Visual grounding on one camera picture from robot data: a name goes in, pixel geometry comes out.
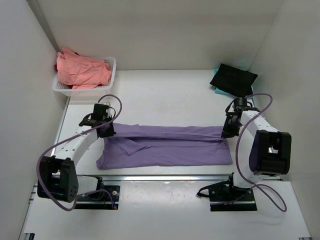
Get purple t shirt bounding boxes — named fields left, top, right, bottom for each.
left=96, top=123, right=233, bottom=170

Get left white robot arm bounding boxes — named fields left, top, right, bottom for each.
left=39, top=102, right=116, bottom=203

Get salmon pink t shirt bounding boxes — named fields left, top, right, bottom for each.
left=56, top=47, right=107, bottom=89

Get aluminium rail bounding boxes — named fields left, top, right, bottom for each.
left=90, top=174, right=229, bottom=182

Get folded black t shirt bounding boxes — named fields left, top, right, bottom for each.
left=209, top=62, right=258, bottom=98

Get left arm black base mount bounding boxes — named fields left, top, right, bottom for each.
left=75, top=176, right=121, bottom=211

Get white plastic basket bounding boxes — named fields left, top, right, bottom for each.
left=52, top=56, right=117, bottom=98

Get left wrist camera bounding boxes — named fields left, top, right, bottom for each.
left=99, top=102, right=111, bottom=114

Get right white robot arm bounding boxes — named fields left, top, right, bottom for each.
left=221, top=97, right=292, bottom=200

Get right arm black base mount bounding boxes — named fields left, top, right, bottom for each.
left=196, top=173, right=258, bottom=212

